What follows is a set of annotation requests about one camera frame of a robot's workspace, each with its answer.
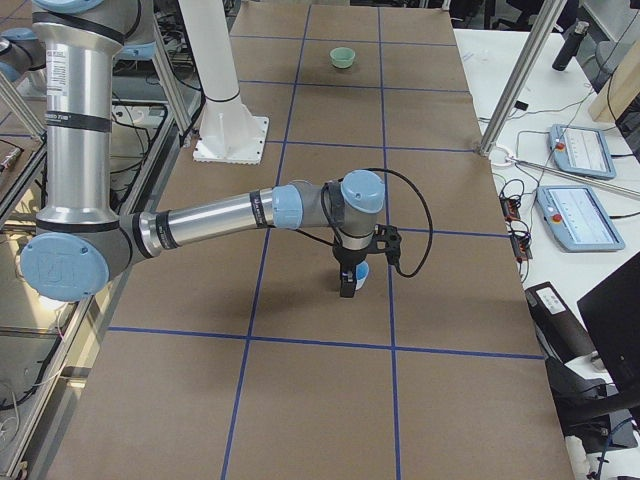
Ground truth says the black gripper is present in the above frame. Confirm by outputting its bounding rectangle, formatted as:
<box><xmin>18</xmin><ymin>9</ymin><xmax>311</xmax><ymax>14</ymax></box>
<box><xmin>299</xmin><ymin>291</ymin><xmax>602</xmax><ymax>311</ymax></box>
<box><xmin>332</xmin><ymin>243</ymin><xmax>369</xmax><ymax>298</ymax></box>

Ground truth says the light blue paper cup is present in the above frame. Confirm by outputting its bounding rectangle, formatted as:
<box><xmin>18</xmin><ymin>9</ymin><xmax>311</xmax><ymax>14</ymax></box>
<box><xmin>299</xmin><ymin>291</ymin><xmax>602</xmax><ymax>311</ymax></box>
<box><xmin>355</xmin><ymin>261</ymin><xmax>370</xmax><ymax>290</ymax></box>

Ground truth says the mint green ceramic bowl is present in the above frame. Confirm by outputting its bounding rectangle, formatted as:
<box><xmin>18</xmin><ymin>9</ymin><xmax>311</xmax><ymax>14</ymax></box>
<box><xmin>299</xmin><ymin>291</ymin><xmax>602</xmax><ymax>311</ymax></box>
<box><xmin>329</xmin><ymin>46</ymin><xmax>356</xmax><ymax>69</ymax></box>

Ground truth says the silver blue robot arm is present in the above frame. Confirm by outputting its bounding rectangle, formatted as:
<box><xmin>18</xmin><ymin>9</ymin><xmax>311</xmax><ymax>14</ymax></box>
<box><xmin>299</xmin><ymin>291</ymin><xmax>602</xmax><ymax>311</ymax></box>
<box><xmin>20</xmin><ymin>1</ymin><xmax>390</xmax><ymax>302</ymax></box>

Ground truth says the black water bottle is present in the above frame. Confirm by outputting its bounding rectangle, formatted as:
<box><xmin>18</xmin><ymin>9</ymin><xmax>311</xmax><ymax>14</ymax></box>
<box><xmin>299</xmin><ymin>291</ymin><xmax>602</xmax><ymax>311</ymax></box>
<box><xmin>552</xmin><ymin>21</ymin><xmax>590</xmax><ymax>71</ymax></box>

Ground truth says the brown paper table cover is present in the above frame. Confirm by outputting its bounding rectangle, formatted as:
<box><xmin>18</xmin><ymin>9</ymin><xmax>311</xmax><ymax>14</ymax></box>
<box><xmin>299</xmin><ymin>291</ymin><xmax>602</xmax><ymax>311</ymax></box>
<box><xmin>48</xmin><ymin>2</ymin><xmax>572</xmax><ymax>479</ymax></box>

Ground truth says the orange black electronics board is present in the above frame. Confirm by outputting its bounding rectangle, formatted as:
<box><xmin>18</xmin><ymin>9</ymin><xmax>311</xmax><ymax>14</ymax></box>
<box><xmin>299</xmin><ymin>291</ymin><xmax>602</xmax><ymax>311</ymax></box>
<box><xmin>499</xmin><ymin>196</ymin><xmax>521</xmax><ymax>222</ymax></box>

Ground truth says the near blue teach pendant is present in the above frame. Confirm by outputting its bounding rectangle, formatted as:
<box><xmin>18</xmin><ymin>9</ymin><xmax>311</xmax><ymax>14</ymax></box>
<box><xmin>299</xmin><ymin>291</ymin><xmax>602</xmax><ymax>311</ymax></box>
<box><xmin>536</xmin><ymin>185</ymin><xmax>625</xmax><ymax>253</ymax></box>

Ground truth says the blue teach pendant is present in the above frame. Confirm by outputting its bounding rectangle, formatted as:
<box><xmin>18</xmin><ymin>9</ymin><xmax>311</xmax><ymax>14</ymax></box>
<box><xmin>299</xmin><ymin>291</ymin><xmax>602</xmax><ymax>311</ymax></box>
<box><xmin>548</xmin><ymin>124</ymin><xmax>617</xmax><ymax>180</ymax></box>
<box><xmin>536</xmin><ymin>185</ymin><xmax>625</xmax><ymax>253</ymax></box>

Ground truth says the black computer monitor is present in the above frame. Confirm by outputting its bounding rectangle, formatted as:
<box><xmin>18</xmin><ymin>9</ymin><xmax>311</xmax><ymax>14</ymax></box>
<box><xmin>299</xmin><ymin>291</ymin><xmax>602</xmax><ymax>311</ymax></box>
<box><xmin>578</xmin><ymin>254</ymin><xmax>639</xmax><ymax>390</ymax></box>

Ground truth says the far blue teach pendant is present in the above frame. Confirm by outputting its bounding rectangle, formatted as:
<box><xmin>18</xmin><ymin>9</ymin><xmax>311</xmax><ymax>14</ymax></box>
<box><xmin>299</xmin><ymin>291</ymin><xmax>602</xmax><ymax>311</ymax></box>
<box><xmin>548</xmin><ymin>124</ymin><xmax>617</xmax><ymax>180</ymax></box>

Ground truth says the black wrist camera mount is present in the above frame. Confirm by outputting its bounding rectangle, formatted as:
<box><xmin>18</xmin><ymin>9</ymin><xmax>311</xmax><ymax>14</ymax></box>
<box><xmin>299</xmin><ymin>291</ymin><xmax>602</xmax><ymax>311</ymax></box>
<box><xmin>368</xmin><ymin>224</ymin><xmax>402</xmax><ymax>267</ymax></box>

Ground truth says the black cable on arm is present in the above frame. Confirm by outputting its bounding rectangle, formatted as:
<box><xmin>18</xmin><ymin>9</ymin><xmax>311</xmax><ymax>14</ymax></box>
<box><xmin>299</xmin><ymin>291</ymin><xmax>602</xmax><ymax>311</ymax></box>
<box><xmin>319</xmin><ymin>167</ymin><xmax>434</xmax><ymax>279</ymax></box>

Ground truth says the white pedestal column with base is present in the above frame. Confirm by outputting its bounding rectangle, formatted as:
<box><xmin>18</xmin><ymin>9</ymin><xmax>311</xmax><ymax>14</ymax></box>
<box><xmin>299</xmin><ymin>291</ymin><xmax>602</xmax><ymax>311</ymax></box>
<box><xmin>179</xmin><ymin>0</ymin><xmax>269</xmax><ymax>165</ymax></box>

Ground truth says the aluminium frame post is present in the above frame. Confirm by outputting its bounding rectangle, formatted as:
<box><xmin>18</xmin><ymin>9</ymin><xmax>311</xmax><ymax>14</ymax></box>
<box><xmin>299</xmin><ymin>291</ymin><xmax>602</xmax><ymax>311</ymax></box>
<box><xmin>476</xmin><ymin>0</ymin><xmax>566</xmax><ymax>157</ymax></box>

